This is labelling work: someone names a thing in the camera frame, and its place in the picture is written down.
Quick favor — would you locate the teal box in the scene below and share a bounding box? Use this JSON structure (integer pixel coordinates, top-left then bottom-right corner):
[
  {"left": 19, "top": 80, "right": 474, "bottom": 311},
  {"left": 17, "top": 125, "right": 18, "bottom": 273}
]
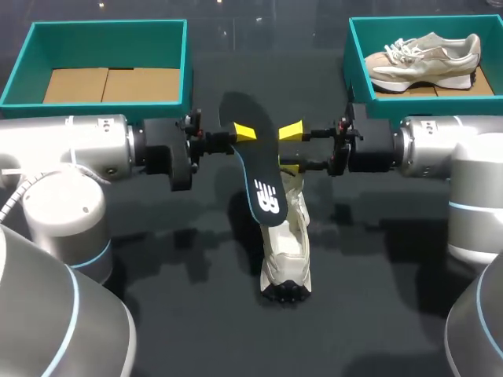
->
[
  {"left": 0, "top": 19, "right": 194, "bottom": 123},
  {"left": 343, "top": 14, "right": 503, "bottom": 121}
]

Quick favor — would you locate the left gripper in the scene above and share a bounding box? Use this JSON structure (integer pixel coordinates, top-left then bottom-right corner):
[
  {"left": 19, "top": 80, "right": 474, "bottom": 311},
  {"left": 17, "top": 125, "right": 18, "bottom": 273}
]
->
[{"left": 133, "top": 109, "right": 259, "bottom": 193}]

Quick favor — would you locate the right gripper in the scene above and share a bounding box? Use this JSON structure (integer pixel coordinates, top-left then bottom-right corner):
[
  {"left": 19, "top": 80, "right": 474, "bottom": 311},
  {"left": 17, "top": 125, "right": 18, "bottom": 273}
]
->
[{"left": 278, "top": 103, "right": 396, "bottom": 178}]

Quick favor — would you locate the cream white shoe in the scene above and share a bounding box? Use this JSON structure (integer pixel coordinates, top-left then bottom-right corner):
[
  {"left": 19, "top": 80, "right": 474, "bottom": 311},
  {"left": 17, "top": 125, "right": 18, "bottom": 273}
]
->
[{"left": 259, "top": 171, "right": 313, "bottom": 306}]

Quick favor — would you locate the black and blue insole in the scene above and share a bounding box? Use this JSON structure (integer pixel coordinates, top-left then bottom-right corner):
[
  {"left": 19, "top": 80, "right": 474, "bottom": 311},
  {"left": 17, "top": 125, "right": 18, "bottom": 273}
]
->
[{"left": 218, "top": 91, "right": 287, "bottom": 229}]

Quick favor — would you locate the white cable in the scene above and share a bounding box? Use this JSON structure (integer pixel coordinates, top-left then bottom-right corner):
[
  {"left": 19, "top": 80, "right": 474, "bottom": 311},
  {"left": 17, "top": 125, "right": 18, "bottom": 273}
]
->
[{"left": 0, "top": 163, "right": 113, "bottom": 225}]

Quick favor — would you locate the beige and white shoe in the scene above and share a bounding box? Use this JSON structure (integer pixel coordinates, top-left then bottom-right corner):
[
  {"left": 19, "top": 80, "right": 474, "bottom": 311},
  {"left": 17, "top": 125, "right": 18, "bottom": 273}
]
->
[{"left": 364, "top": 32, "right": 483, "bottom": 93}]

